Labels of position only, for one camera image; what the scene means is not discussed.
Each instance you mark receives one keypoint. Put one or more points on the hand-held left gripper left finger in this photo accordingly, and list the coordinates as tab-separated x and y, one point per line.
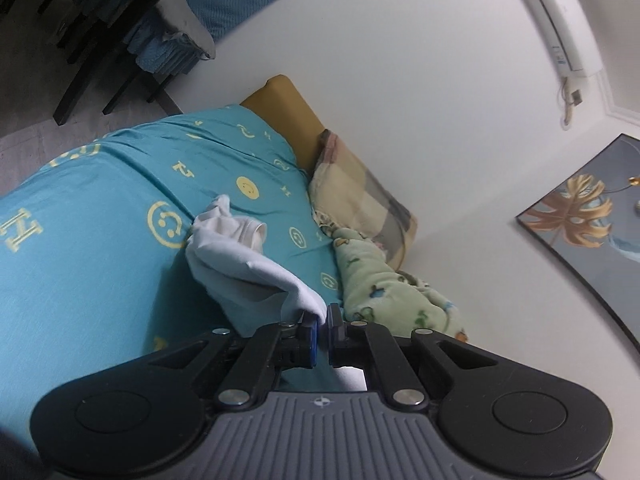
312	337

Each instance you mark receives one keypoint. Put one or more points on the plaid pillow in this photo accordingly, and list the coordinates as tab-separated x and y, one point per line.
355	195

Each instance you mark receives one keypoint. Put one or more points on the white air conditioner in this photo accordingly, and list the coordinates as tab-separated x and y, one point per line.
555	15

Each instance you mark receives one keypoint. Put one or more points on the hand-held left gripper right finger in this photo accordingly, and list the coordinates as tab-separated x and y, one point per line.
332	332

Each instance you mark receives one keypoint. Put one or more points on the white t-shirt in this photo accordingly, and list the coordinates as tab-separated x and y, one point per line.
240	265

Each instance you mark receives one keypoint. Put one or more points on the bed with teal printed sheet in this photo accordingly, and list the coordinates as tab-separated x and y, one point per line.
100	280

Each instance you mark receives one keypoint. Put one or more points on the grey seat cushion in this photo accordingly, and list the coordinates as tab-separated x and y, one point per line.
182	17

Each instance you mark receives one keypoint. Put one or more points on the tan headboard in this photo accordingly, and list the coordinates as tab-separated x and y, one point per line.
290	110

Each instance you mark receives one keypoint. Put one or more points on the framed leaf wall picture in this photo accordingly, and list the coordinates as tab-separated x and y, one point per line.
595	230

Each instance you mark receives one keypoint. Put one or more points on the green printed fleece blanket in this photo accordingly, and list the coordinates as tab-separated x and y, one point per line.
385	285

